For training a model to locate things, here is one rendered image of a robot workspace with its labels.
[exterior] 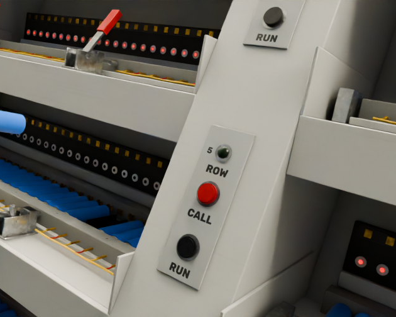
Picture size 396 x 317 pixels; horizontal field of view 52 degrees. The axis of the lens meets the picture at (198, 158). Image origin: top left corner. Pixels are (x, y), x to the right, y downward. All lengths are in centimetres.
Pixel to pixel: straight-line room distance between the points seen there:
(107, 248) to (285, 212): 19
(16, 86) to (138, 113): 20
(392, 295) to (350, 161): 18
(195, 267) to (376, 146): 15
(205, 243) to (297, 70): 15
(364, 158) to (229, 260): 12
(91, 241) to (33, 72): 21
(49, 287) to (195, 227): 16
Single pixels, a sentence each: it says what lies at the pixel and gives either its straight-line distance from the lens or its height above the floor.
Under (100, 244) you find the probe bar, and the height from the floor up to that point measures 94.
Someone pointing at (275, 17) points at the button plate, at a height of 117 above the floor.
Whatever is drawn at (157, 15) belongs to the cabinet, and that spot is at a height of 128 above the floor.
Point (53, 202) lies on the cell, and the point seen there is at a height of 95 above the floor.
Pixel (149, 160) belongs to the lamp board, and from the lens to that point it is 56.
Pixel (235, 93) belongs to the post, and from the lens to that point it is 33.
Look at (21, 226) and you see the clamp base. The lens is 48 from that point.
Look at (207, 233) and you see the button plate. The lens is 31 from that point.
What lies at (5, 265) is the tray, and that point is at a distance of 46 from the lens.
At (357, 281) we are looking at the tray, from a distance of 45.
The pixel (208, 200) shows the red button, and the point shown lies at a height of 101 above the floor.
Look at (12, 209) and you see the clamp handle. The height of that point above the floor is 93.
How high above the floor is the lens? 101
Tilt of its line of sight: 6 degrees up
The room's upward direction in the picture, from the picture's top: 21 degrees clockwise
